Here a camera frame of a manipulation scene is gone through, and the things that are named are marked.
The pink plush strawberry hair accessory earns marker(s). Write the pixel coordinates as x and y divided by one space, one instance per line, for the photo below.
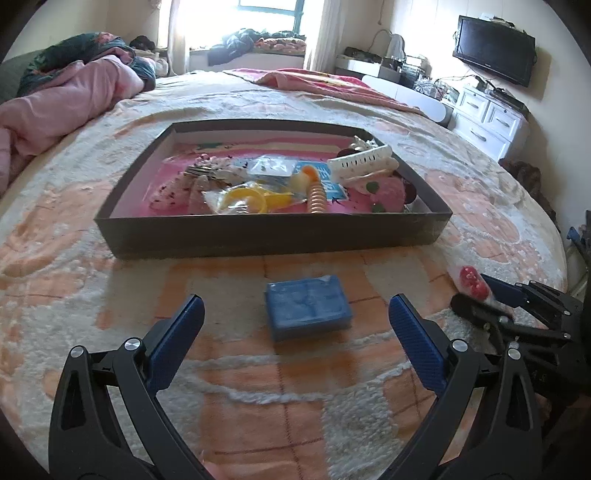
384 194

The white drawer cabinet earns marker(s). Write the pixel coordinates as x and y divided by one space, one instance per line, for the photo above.
493 127

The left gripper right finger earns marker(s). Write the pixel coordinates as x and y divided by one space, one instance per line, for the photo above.
421 349

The small clear packet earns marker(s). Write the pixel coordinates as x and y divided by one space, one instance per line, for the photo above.
271 166

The brown shallow cardboard box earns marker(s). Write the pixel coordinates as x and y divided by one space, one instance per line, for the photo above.
130 233

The pink sheer bow hair clip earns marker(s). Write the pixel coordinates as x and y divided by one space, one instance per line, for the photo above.
184 191

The white claw hair clip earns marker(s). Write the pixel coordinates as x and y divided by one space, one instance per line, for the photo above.
352 167

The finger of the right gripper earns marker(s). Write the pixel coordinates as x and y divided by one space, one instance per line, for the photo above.
512 295
482 315

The blue rectangular box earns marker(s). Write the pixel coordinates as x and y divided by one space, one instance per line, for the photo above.
305 307

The white desk with clutter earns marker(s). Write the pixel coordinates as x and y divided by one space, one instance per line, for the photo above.
394 65

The red bead hair accessory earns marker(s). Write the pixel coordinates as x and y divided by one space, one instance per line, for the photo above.
472 284

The white curtain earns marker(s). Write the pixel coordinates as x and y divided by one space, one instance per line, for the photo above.
324 23

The white bed footboard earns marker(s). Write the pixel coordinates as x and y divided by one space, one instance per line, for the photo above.
432 108

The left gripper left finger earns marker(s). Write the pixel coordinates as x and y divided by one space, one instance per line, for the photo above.
168 342

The dark clothes on windowsill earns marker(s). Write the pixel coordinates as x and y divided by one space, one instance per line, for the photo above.
251 41

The beige orange patterned bedspread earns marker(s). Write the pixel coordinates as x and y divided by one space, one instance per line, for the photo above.
336 405

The pink crumpled quilt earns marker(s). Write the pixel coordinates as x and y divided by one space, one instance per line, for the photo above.
34 123

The dark floral duvet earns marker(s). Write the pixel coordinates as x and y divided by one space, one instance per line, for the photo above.
49 64

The black flat screen television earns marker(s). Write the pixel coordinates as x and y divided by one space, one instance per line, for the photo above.
501 50

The pink red folded blanket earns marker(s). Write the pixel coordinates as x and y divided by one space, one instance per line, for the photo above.
314 82

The green upholstered headboard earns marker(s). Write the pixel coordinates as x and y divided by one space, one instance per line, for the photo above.
11 72

